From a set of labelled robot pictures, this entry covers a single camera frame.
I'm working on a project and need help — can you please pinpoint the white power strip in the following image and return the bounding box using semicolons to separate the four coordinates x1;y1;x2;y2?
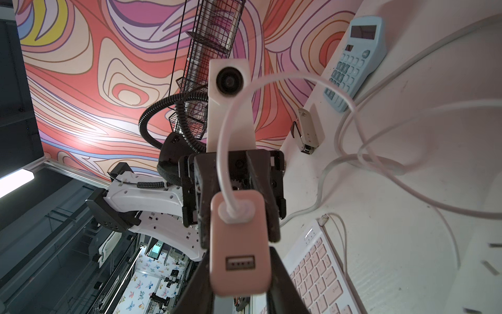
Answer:
442;172;502;314

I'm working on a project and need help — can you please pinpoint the grey power strip cord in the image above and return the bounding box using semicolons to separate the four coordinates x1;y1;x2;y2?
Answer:
278;15;502;228

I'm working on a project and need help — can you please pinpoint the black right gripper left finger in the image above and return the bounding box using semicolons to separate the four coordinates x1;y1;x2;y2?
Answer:
171;253;214;314

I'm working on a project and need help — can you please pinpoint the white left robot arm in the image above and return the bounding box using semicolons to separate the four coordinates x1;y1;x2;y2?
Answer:
86;149;286;262

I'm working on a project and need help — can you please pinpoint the left wall wire basket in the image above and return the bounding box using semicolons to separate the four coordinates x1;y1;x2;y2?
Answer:
166;0;247;142

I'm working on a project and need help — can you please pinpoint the pink charger adapter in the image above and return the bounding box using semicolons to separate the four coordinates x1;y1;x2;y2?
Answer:
209;190;271;297

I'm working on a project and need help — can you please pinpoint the light blue calculator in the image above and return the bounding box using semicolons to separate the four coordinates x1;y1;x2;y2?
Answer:
329;16;387;98

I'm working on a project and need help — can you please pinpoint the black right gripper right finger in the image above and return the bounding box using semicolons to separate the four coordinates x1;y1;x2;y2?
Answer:
266;247;309;314

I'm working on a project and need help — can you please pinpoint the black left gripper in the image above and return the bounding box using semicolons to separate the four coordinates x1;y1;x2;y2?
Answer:
179;149;286;249

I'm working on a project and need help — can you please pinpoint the left pink keyboard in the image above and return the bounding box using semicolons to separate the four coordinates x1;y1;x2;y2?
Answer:
250;219;363;314

